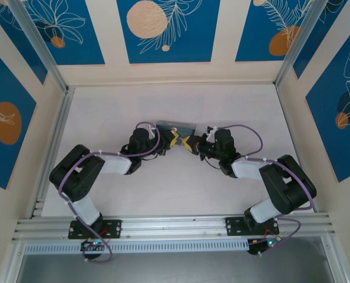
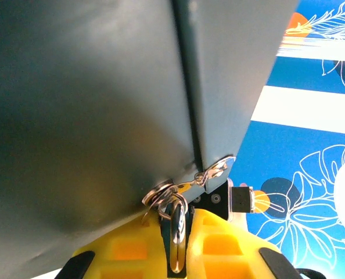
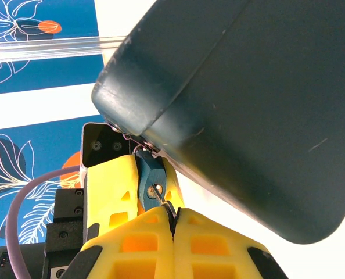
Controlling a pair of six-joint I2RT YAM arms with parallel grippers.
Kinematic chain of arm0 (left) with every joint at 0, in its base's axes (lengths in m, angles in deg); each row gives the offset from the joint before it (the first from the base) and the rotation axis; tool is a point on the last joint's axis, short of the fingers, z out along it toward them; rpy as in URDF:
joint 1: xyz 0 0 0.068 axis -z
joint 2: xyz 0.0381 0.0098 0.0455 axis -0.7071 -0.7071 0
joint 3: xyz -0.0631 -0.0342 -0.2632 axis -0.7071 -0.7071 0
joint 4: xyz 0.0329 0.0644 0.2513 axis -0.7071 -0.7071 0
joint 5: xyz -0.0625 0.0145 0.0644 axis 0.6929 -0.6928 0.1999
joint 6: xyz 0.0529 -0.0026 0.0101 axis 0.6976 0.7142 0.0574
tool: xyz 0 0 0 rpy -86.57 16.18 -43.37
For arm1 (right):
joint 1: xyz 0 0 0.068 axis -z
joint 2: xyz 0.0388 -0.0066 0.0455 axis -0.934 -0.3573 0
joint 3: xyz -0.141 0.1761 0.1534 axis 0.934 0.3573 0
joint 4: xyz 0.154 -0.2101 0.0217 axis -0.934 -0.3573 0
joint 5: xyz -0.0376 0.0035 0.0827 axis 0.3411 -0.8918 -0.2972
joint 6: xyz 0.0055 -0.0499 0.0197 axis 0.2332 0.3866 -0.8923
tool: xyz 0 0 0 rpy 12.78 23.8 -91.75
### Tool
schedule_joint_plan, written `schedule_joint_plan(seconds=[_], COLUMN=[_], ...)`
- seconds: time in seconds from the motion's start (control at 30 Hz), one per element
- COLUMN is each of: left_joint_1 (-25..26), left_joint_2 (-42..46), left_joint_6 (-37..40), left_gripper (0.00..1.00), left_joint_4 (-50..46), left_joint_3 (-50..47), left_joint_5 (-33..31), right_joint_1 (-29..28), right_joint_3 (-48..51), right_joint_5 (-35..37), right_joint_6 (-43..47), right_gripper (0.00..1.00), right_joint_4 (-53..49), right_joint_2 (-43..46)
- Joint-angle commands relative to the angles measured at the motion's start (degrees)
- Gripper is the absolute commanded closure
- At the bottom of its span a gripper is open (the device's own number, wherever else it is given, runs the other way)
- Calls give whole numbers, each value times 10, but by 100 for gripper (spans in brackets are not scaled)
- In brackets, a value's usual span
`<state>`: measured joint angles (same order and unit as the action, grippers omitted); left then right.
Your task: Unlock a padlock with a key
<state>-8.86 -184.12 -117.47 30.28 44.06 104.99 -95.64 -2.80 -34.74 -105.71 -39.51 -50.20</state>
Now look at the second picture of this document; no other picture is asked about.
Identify silver key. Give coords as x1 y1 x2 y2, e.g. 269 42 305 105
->
172 155 237 196

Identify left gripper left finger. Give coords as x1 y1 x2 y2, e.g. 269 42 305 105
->
55 209 170 279

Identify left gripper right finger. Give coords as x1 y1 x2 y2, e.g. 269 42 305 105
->
186 205 304 279

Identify starry night print tin box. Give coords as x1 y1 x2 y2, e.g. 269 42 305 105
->
0 0 300 279

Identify blue floral wall panel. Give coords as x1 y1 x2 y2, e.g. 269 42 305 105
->
281 0 345 40
227 120 345 279

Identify silver key ring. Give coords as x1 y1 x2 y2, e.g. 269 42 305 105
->
142 178 190 274

